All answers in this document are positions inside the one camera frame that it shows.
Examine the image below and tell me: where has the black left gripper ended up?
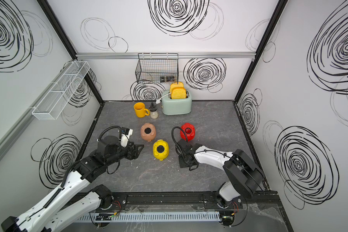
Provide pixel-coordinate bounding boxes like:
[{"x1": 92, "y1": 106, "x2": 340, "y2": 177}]
[{"x1": 106, "y1": 140, "x2": 145, "y2": 167}]

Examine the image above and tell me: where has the pink piggy bank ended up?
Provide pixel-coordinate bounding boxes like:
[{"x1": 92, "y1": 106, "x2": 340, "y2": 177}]
[{"x1": 141, "y1": 123, "x2": 157, "y2": 142}]

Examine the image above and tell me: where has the yellow piggy bank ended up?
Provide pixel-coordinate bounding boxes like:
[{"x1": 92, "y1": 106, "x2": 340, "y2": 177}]
[{"x1": 153, "y1": 139, "x2": 170, "y2": 161}]

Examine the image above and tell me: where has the red piggy bank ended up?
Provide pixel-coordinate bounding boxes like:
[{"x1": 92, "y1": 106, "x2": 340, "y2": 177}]
[{"x1": 180, "y1": 123, "x2": 195, "y2": 141}]

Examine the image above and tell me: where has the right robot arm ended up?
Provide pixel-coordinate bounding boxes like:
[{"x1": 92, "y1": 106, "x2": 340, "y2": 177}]
[{"x1": 175, "y1": 139, "x2": 265, "y2": 208}]

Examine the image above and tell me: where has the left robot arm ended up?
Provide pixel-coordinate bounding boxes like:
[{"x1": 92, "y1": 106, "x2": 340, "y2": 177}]
[{"x1": 1, "y1": 136, "x2": 144, "y2": 232}]

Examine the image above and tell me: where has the yellow ceramic mug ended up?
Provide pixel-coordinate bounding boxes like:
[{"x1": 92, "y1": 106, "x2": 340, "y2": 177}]
[{"x1": 134, "y1": 102, "x2": 150, "y2": 118}]

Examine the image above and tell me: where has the glass sugar jar with spoon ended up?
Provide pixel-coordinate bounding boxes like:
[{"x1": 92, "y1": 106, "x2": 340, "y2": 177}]
[{"x1": 149, "y1": 102, "x2": 158, "y2": 119}]

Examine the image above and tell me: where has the mint green toaster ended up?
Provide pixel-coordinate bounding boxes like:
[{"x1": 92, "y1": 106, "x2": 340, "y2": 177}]
[{"x1": 161, "y1": 90, "x2": 192, "y2": 116}]

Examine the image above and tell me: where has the yellow toast slice front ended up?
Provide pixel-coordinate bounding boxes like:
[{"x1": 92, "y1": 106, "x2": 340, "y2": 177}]
[{"x1": 171, "y1": 87, "x2": 187, "y2": 99}]

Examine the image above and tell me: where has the yellow toast slice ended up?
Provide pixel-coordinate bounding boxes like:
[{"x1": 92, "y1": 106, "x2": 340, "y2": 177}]
[
  {"x1": 171, "y1": 87, "x2": 187, "y2": 99},
  {"x1": 170, "y1": 82, "x2": 184, "y2": 92}
]

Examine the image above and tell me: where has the yellow toast slice rear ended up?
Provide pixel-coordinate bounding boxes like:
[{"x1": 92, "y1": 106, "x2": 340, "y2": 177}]
[{"x1": 170, "y1": 82, "x2": 184, "y2": 92}]

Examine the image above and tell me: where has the dark item in basket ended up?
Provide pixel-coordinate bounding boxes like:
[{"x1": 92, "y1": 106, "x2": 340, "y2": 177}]
[{"x1": 159, "y1": 76, "x2": 176, "y2": 84}]

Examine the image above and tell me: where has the white slotted cable duct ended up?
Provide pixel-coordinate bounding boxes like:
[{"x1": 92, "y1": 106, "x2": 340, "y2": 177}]
[{"x1": 75, "y1": 212, "x2": 221, "y2": 223}]

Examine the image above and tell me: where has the black wire basket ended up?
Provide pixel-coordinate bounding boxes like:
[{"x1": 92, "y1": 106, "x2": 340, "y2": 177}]
[{"x1": 135, "y1": 53, "x2": 179, "y2": 84}]

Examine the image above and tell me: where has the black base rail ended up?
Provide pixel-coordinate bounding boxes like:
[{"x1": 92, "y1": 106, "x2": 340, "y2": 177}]
[{"x1": 66, "y1": 190, "x2": 280, "y2": 207}]

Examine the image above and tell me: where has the white wire shelf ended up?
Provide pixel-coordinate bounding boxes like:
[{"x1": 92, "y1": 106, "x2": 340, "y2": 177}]
[{"x1": 32, "y1": 61, "x2": 91, "y2": 120}]

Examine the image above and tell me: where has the black corner frame post left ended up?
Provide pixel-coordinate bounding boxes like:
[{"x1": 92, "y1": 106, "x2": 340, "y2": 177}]
[{"x1": 37, "y1": 0, "x2": 104, "y2": 105}]

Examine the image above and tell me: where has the black corner frame post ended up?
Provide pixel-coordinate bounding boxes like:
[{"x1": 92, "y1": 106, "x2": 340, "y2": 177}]
[
  {"x1": 234, "y1": 0, "x2": 288, "y2": 103},
  {"x1": 37, "y1": 0, "x2": 104, "y2": 105}
]

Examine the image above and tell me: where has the black corner frame post right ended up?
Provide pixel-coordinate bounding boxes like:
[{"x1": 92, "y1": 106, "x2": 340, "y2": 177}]
[{"x1": 234, "y1": 0, "x2": 288, "y2": 103}]

